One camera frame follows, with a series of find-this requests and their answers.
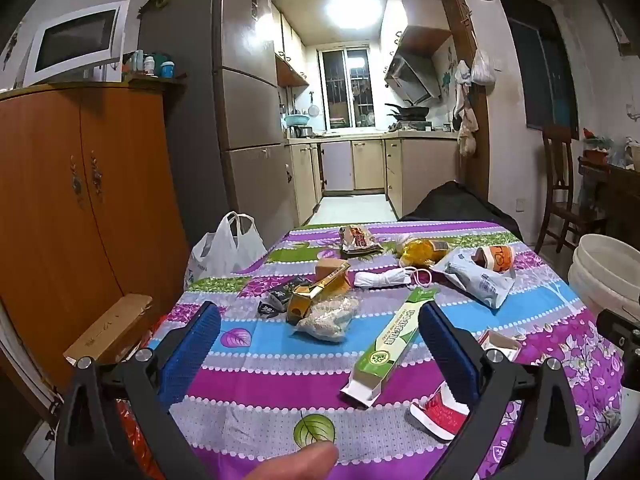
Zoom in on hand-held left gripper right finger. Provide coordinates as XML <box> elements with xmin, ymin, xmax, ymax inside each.
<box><xmin>417</xmin><ymin>301</ymin><xmax>588</xmax><ymax>480</ymax></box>

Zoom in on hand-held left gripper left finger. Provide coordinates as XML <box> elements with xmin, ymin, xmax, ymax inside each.
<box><xmin>55</xmin><ymin>301</ymin><xmax>223</xmax><ymax>480</ymax></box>

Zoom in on white face mask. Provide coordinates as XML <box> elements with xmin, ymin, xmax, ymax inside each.
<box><xmin>353</xmin><ymin>266</ymin><xmax>433</xmax><ymax>291</ymax></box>

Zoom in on small white open carton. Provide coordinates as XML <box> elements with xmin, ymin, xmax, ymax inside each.
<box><xmin>477</xmin><ymin>329</ymin><xmax>523</xmax><ymax>363</ymax></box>

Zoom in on red and white carton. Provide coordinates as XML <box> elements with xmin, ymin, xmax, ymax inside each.
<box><xmin>409</xmin><ymin>381</ymin><xmax>476</xmax><ymax>442</ymax></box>

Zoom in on long green carton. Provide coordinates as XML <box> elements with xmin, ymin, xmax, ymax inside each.
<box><xmin>340</xmin><ymin>286</ymin><xmax>438</xmax><ymax>408</ymax></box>

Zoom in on stacked white buckets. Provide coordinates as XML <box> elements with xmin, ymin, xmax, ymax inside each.
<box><xmin>567</xmin><ymin>233</ymin><xmax>640</xmax><ymax>321</ymax></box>

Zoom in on white and blue plastic pouch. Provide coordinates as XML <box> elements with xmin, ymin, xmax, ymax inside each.
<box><xmin>431</xmin><ymin>247</ymin><xmax>516</xmax><ymax>310</ymax></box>

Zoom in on flat cardboard box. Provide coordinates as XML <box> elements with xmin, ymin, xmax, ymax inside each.
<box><xmin>63</xmin><ymin>293</ymin><xmax>153</xmax><ymax>367</ymax></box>

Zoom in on striped floral tablecloth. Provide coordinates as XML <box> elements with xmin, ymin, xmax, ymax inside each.
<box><xmin>145</xmin><ymin>220</ymin><xmax>626</xmax><ymax>480</ymax></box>

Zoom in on yellow plastic bag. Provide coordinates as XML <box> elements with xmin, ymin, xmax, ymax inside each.
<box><xmin>397</xmin><ymin>237</ymin><xmax>451</xmax><ymax>270</ymax></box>

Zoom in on orange paper cup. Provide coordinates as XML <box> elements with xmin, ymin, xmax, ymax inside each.
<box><xmin>474</xmin><ymin>245</ymin><xmax>517</xmax><ymax>278</ymax></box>

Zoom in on white plastic bag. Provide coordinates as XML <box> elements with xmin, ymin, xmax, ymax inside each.
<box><xmin>184</xmin><ymin>211</ymin><xmax>268</xmax><ymax>291</ymax></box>

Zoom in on black foil packet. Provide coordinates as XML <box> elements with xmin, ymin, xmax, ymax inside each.
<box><xmin>267</xmin><ymin>276</ymin><xmax>308</xmax><ymax>311</ymax></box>

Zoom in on clear bag of grains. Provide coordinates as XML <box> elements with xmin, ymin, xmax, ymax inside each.
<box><xmin>295</xmin><ymin>295</ymin><xmax>362</xmax><ymax>343</ymax></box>

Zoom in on gold carton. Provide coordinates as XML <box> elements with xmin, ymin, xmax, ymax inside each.
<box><xmin>286</xmin><ymin>269</ymin><xmax>351</xmax><ymax>325</ymax></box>

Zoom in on red printed snack packet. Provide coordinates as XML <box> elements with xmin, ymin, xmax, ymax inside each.
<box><xmin>338</xmin><ymin>225</ymin><xmax>385</xmax><ymax>260</ymax></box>

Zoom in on small brown cardboard box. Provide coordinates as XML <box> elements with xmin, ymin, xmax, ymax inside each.
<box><xmin>315</xmin><ymin>259</ymin><xmax>352</xmax><ymax>283</ymax></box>

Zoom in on black cloth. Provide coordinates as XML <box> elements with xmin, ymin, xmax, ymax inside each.
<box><xmin>399</xmin><ymin>181</ymin><xmax>525</xmax><ymax>242</ymax></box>

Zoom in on dark wooden side table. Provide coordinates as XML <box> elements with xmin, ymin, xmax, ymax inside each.
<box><xmin>577</xmin><ymin>157</ymin><xmax>640</xmax><ymax>251</ymax></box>

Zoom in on orange wooden cabinet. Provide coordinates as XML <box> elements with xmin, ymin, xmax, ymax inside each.
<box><xmin>0</xmin><ymin>80</ymin><xmax>193</xmax><ymax>401</ymax></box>

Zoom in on wooden chair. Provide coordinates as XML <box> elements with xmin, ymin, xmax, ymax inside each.
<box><xmin>534</xmin><ymin>122</ymin><xmax>598</xmax><ymax>256</ymax></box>

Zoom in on beige kitchen base cabinets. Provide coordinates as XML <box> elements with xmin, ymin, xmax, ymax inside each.
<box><xmin>287</xmin><ymin>136</ymin><xmax>460</xmax><ymax>223</ymax></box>

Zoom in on black wok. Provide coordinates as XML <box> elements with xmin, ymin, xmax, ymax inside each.
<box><xmin>384</xmin><ymin>102</ymin><xmax>432</xmax><ymax>121</ymax></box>

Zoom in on grey refrigerator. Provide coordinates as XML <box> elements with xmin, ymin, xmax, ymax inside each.
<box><xmin>137</xmin><ymin>0</ymin><xmax>301</xmax><ymax>246</ymax></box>

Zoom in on dark curtained window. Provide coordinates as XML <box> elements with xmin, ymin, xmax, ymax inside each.
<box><xmin>505</xmin><ymin>2</ymin><xmax>581</xmax><ymax>133</ymax></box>

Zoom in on steel range hood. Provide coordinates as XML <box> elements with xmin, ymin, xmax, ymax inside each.
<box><xmin>384</xmin><ymin>25</ymin><xmax>453</xmax><ymax>106</ymax></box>

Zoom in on kitchen window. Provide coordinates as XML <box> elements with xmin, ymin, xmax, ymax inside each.
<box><xmin>317</xmin><ymin>46</ymin><xmax>376</xmax><ymax>132</ymax></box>

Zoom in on hanging white plastic bags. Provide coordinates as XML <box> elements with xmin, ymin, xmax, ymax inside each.
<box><xmin>452</xmin><ymin>49</ymin><xmax>497</xmax><ymax>87</ymax></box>

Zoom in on bottles and jars on cabinet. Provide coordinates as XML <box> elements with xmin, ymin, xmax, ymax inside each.
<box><xmin>122</xmin><ymin>50</ymin><xmax>177</xmax><ymax>80</ymax></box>

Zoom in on white microwave oven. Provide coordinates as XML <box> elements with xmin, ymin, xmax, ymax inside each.
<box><xmin>22</xmin><ymin>0</ymin><xmax>131</xmax><ymax>88</ymax></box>

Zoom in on round ceiling light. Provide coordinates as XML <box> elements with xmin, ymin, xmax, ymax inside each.
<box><xmin>325</xmin><ymin>0</ymin><xmax>382</xmax><ymax>31</ymax></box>

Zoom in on beige kitchen wall cabinets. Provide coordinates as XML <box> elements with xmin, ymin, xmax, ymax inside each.
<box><xmin>271</xmin><ymin>2</ymin><xmax>310</xmax><ymax>87</ymax></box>

